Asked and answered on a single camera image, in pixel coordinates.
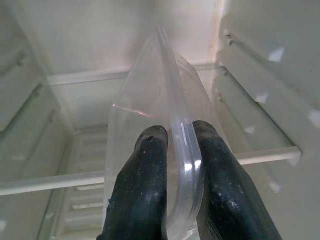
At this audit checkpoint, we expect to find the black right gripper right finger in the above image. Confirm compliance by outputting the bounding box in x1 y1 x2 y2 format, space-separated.
191 120 290 240

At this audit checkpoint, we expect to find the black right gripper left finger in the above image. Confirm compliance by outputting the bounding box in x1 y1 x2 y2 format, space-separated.
96 125 169 240

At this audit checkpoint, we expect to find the clear plastic zip bag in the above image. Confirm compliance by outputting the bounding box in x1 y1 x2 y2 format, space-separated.
101 26 227 240

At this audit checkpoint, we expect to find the glass fridge shelf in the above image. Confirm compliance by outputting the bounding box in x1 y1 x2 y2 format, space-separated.
0 146 302 196
46 63 227 87

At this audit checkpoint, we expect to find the white fridge interior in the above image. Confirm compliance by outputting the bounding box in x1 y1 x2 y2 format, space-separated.
0 0 320 240

